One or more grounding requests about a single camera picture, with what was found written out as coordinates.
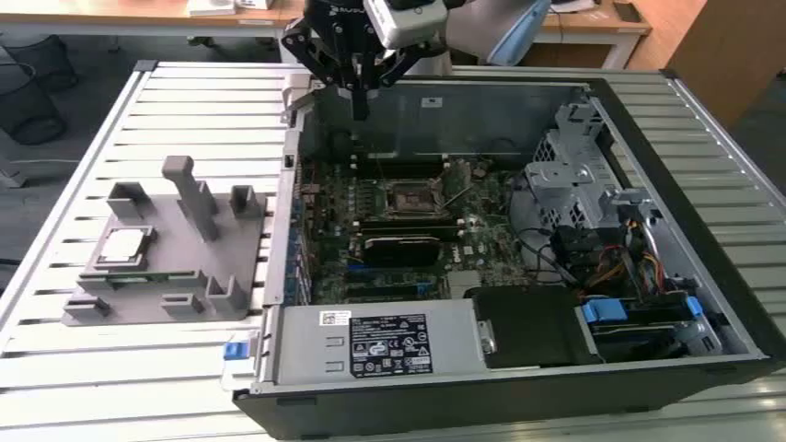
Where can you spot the black PC case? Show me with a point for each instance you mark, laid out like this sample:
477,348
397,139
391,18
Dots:
491,405

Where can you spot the black case fan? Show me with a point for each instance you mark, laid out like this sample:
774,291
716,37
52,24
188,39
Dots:
339,145

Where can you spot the blue case latch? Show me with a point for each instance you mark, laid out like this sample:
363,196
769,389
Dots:
235,352

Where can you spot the blue disk carrier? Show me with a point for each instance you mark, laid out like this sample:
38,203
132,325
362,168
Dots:
605,312

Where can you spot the pale blue teach pendant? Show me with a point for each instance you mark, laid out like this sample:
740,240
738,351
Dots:
522,32

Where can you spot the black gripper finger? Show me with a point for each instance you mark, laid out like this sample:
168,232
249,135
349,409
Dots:
393,69
313,60

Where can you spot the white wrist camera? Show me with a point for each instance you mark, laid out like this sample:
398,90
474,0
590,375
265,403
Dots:
405,20

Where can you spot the CPU socket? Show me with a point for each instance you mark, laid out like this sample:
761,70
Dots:
409,199

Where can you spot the black mesh waste bin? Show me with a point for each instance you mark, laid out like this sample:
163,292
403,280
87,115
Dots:
27,108
55,60

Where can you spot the black graphics card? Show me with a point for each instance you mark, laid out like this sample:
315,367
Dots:
399,252

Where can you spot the silver CPU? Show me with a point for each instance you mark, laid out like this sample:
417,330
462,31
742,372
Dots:
126,244

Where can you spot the thin locking lever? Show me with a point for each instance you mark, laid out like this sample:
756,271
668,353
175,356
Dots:
382,170
461,193

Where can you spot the wooden desk white frame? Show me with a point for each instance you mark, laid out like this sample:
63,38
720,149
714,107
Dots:
590,27
123,20

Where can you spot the grey parts rack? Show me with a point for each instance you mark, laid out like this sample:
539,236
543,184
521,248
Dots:
184,258

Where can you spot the silver chipset heatsink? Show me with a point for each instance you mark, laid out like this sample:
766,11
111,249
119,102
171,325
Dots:
463,282

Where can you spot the wooden cabinet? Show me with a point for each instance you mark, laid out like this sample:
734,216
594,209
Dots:
725,46

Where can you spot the green RAM stick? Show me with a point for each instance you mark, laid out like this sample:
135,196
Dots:
154,276

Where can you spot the dark flat phone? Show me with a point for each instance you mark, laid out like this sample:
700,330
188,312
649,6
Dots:
628,11

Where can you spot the green motherboard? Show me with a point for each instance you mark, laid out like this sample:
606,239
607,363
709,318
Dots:
485,216

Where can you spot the silver metal drive cage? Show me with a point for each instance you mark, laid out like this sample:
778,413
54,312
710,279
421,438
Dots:
565,177

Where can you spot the white labelled box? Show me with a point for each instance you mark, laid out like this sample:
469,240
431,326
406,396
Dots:
253,3

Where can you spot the grey power supply unit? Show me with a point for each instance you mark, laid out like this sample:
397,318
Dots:
307,340

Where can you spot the black plastic air shroud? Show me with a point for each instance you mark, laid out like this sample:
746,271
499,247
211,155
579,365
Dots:
529,327

